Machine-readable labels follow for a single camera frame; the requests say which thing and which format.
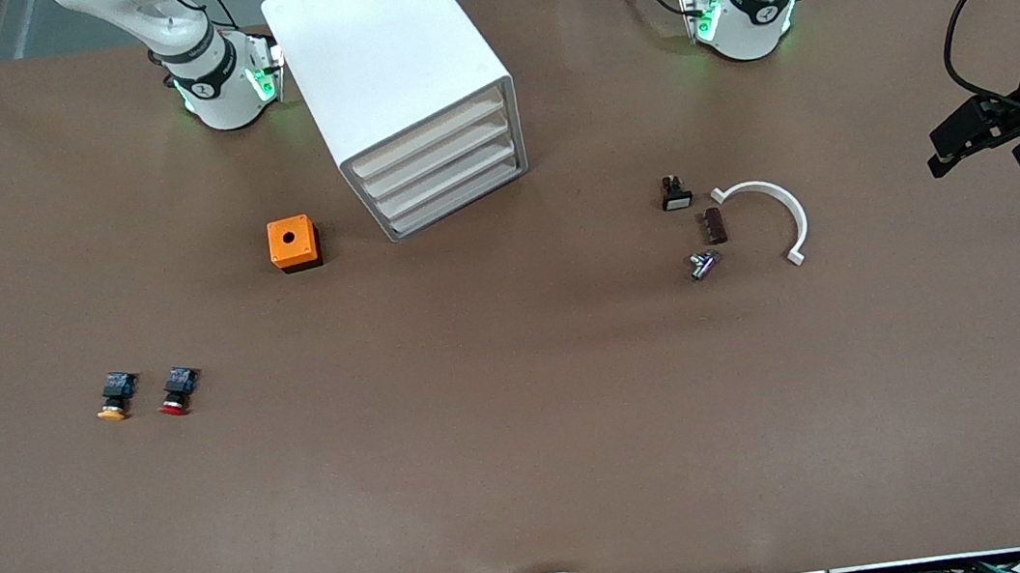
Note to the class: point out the white cap black switch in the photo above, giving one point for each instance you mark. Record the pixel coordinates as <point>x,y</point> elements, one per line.
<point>677,200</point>

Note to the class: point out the silver metal fitting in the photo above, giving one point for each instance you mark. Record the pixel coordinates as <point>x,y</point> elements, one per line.
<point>702,267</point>

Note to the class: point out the white curved plastic clamp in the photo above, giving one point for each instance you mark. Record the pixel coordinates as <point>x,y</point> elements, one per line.
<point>800,222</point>

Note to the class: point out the orange cap push button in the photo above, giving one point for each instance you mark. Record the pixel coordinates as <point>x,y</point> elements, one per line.
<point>116,388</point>

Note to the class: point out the red cap push button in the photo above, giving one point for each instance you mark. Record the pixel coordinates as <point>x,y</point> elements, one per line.
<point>179,381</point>

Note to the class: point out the white plastic drawer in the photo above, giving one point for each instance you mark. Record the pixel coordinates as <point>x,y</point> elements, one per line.
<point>436,160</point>
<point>429,138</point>
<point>455,199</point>
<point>448,180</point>

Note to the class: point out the white drawer cabinet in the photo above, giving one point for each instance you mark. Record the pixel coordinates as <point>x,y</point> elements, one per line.
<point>363,42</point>

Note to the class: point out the brown terminal block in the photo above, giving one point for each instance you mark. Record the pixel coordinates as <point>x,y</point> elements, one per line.
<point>715,226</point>

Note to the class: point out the orange box with hole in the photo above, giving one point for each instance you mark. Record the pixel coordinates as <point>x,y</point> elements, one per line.
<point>280,251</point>

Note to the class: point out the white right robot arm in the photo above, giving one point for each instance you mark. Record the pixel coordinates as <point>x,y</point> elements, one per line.
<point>219,98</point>

